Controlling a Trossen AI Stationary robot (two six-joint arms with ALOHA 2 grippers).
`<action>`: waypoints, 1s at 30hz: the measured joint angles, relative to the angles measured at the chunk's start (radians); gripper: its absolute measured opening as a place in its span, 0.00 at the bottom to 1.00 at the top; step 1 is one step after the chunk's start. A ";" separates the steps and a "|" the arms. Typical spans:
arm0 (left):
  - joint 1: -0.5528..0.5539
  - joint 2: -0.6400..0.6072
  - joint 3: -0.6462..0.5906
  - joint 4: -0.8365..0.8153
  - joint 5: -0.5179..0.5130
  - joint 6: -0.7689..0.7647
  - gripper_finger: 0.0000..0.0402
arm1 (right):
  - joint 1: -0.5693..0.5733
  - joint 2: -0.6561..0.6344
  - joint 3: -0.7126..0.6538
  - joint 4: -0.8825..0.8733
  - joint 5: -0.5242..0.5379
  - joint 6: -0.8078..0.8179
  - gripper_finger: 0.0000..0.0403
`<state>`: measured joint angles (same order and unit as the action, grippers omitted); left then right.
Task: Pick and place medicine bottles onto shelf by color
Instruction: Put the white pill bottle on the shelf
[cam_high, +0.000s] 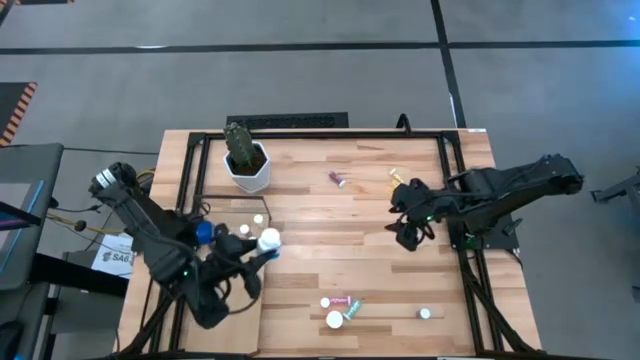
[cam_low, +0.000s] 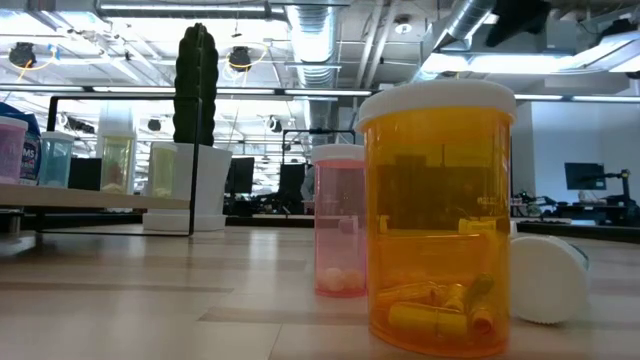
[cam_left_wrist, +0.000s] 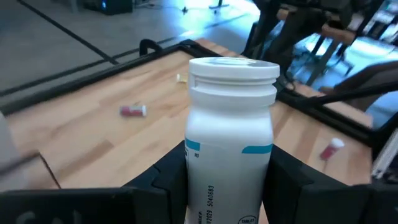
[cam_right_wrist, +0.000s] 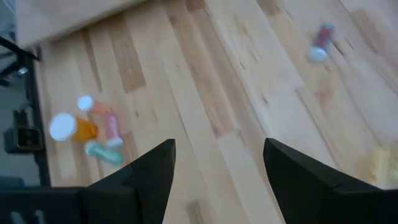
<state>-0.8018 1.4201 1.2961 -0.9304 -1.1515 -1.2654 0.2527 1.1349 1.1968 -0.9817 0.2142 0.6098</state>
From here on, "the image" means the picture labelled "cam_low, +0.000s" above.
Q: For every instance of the pale yellow pill vial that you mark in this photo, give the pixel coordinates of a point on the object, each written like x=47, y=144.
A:
x=117, y=165

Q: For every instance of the light blue pill vial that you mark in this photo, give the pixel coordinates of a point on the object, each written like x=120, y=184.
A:
x=56, y=165

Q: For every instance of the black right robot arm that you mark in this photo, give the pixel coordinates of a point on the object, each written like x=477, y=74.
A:
x=515, y=20

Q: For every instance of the background black robot arm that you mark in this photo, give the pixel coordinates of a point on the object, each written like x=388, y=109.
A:
x=624, y=190

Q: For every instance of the black monitor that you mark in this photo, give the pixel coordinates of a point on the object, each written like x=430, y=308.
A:
x=295, y=180
x=241, y=175
x=87, y=175

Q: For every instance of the long ceiling light strip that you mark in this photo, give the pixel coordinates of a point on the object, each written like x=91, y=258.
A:
x=575, y=98
x=325, y=92

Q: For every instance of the white plant pot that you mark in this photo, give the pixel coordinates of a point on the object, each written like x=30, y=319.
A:
x=210, y=185

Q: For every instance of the large white round lid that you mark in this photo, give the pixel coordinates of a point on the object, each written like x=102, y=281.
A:
x=435, y=200

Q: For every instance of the green cactus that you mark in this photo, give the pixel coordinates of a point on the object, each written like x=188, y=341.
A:
x=195, y=85

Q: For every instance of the light wooden tray board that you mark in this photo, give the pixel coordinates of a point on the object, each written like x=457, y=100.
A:
x=100, y=198

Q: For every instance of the teal pill vial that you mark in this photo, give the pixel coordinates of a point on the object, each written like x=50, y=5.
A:
x=545, y=280

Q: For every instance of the computer monitor on desk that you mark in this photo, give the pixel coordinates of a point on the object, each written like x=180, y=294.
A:
x=585, y=176

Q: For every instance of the thin black background frame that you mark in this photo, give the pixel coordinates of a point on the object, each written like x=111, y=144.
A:
x=320, y=130

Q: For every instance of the black metal table frame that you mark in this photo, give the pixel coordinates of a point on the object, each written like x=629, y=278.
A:
x=270, y=221

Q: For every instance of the silver spiral air duct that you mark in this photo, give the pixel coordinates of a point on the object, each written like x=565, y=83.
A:
x=312, y=50
x=465, y=20

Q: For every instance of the black hanging ceiling camera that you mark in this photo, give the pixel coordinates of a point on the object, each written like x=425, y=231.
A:
x=22, y=54
x=240, y=57

